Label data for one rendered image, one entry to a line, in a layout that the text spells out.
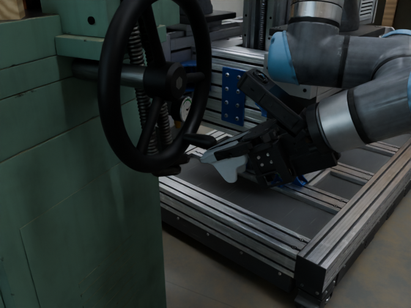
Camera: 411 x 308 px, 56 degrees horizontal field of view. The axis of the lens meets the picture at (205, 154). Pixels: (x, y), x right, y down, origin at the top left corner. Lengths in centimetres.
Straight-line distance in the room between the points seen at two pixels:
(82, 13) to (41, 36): 7
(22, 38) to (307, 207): 106
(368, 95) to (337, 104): 4
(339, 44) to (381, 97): 12
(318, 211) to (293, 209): 8
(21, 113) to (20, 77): 5
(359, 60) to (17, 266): 61
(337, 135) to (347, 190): 104
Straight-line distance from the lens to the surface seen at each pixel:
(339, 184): 157
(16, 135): 65
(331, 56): 58
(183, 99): 90
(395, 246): 168
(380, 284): 150
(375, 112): 50
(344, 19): 106
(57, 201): 74
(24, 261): 74
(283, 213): 135
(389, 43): 59
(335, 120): 51
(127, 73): 63
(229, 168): 60
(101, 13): 63
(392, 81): 50
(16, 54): 63
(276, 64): 59
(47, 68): 67
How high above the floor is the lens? 98
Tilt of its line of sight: 27 degrees down
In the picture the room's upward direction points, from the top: straight up
